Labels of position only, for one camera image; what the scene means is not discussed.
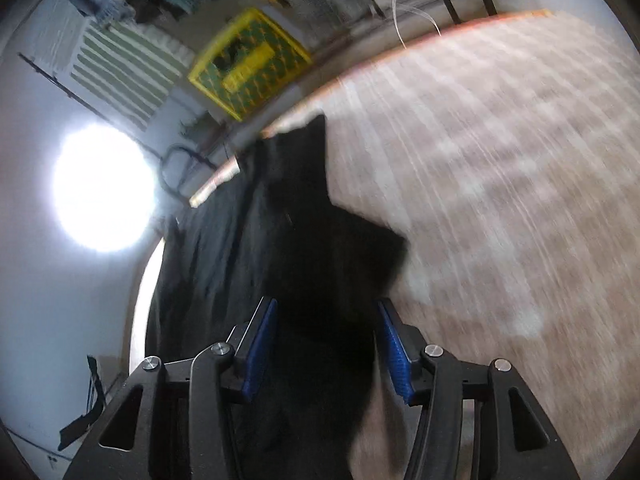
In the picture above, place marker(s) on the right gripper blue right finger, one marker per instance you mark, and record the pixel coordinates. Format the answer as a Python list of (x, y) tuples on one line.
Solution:
[(399, 352)]

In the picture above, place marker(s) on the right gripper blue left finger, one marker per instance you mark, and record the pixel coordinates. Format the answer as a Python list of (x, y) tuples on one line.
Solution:
[(252, 350)]

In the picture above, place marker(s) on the black long-sleeve sweater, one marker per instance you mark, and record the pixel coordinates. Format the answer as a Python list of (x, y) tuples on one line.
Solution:
[(272, 231)]

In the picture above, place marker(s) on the black metal clothes rack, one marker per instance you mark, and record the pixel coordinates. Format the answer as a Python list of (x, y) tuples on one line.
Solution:
[(197, 30)]

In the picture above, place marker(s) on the beige plaid bed blanket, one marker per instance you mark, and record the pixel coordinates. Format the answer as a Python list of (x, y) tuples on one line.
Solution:
[(507, 154)]

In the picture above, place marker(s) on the bright round studio light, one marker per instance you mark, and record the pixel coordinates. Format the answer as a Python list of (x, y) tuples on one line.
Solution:
[(103, 190)]

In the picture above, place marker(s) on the yellow green storage box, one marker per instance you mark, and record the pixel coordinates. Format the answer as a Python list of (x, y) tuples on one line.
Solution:
[(248, 64)]

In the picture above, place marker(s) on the white clip-on lamp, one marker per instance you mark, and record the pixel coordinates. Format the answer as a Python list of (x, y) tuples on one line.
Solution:
[(396, 6)]

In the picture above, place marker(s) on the blue denim jacket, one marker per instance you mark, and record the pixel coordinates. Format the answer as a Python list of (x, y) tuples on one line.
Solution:
[(105, 12)]

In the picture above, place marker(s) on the striped green white wall hanging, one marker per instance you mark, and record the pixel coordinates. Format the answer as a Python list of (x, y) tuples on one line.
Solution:
[(124, 71)]

